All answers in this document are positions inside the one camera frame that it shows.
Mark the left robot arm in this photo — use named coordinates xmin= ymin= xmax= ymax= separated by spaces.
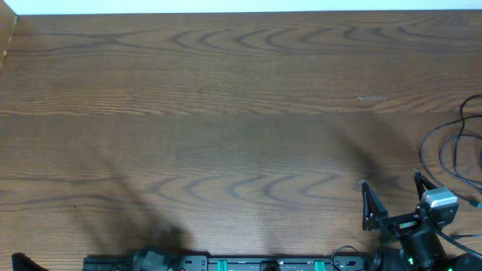
xmin=11 ymin=249 xmax=178 ymax=271

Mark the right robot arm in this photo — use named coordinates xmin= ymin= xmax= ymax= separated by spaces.
xmin=361 ymin=171 xmax=481 ymax=271

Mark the right camera cable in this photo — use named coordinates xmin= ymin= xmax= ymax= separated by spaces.
xmin=425 ymin=220 xmax=482 ymax=260

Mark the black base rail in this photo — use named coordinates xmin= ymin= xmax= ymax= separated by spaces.
xmin=82 ymin=254 xmax=374 ymax=271

